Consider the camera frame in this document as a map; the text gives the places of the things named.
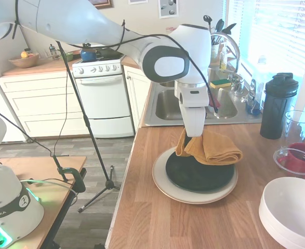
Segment glass French press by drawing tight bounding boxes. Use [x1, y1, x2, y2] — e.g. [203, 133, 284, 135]
[48, 44, 59, 61]

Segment black floor tripod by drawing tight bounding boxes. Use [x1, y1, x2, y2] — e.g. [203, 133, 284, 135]
[55, 40, 122, 214]

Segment large cream plate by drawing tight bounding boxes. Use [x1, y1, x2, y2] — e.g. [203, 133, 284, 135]
[152, 149, 238, 204]

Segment stainless steel double sink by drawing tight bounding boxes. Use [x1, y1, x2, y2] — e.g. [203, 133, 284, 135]
[144, 66, 263, 127]

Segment yellow terry cloth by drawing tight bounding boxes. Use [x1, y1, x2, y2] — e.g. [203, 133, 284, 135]
[175, 129, 243, 165]

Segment white oven stove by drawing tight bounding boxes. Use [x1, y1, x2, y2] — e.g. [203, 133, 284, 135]
[72, 56, 135, 139]

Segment brown framed picture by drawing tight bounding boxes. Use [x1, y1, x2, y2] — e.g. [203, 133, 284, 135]
[88, 0, 114, 10]

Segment chrome gooseneck faucet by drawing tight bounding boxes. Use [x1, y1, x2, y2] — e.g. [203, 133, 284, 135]
[210, 32, 243, 78]

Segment white kitchen cabinet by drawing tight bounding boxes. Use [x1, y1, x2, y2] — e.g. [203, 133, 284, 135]
[122, 64, 153, 130]
[0, 70, 90, 138]

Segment clear Dawn soap bottle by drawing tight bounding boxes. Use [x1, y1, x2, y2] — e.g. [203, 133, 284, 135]
[246, 56, 266, 117]

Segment clear drinking glass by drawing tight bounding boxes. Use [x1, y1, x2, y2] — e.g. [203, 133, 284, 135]
[284, 110, 305, 150]

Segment grey still-life wall print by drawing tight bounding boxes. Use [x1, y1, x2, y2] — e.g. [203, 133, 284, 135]
[158, 0, 179, 19]

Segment black shaker bottle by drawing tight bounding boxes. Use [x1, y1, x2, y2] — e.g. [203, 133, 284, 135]
[260, 72, 299, 140]

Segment yellow dish soap bottle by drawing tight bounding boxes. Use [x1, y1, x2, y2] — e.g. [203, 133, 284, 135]
[219, 43, 228, 71]

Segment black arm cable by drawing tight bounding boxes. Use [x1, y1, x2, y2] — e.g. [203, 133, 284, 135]
[11, 0, 219, 114]

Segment black slotted turner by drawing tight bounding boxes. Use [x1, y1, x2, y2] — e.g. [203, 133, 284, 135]
[221, 23, 237, 36]

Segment stacked white bowls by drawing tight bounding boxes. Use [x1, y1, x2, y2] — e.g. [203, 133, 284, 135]
[262, 177, 305, 234]

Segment black frying pan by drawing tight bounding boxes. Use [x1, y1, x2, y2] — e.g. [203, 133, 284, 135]
[96, 49, 124, 60]

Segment blue kettle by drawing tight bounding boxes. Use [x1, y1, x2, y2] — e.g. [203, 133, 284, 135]
[79, 43, 98, 62]

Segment black spatula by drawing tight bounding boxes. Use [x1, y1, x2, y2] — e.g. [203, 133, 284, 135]
[214, 18, 225, 45]

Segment white utensil crock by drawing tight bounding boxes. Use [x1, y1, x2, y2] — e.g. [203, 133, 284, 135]
[210, 43, 220, 63]

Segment wooden fruit bowl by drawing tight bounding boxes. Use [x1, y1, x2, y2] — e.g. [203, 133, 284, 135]
[8, 51, 40, 69]

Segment cream window blind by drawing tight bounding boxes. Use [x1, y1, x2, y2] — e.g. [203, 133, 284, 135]
[227, 0, 249, 60]
[250, 0, 305, 78]

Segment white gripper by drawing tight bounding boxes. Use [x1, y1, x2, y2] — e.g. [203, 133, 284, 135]
[175, 84, 210, 150]

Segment dark blue plate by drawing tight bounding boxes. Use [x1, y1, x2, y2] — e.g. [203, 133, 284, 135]
[165, 151, 235, 192]

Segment white ceramic bowl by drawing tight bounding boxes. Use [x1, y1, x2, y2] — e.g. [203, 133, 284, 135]
[258, 202, 305, 247]

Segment green and yellow sponge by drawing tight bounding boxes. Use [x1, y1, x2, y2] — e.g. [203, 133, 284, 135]
[210, 79, 232, 90]

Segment chrome faucet handle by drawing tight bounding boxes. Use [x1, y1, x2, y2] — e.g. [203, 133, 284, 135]
[231, 76, 244, 95]

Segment black table clamp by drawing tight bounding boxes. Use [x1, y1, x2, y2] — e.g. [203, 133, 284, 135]
[50, 153, 87, 193]

